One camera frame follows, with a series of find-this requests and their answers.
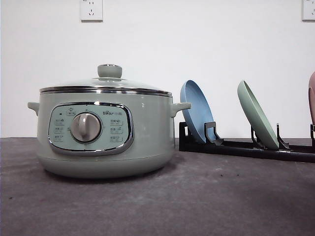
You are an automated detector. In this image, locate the white wall socket left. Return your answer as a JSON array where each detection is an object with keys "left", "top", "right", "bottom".
[{"left": 79, "top": 0, "right": 106, "bottom": 24}]

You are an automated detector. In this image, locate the pink plate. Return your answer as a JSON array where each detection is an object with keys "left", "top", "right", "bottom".
[{"left": 308, "top": 71, "right": 315, "bottom": 124}]

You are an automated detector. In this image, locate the black dish rack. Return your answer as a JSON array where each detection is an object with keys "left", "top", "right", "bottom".
[{"left": 179, "top": 121, "right": 315, "bottom": 163}]

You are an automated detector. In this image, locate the white wall socket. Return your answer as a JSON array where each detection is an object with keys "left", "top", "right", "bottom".
[
  {"left": 79, "top": 0, "right": 106, "bottom": 24},
  {"left": 299, "top": 0, "right": 315, "bottom": 24}
]

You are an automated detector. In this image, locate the white wall socket right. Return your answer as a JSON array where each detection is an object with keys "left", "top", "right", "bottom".
[{"left": 299, "top": 0, "right": 315, "bottom": 24}]

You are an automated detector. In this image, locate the green electric steamer pot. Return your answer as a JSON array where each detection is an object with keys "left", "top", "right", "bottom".
[{"left": 28, "top": 94, "right": 191, "bottom": 178}]

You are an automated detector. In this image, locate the green plate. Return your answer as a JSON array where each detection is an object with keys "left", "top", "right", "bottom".
[{"left": 237, "top": 80, "right": 280, "bottom": 150}]

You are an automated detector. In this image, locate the glass pot lid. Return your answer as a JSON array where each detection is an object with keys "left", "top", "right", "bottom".
[{"left": 39, "top": 63, "right": 172, "bottom": 97}]

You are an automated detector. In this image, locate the blue plate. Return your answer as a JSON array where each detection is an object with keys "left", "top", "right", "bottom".
[{"left": 180, "top": 79, "right": 215, "bottom": 144}]

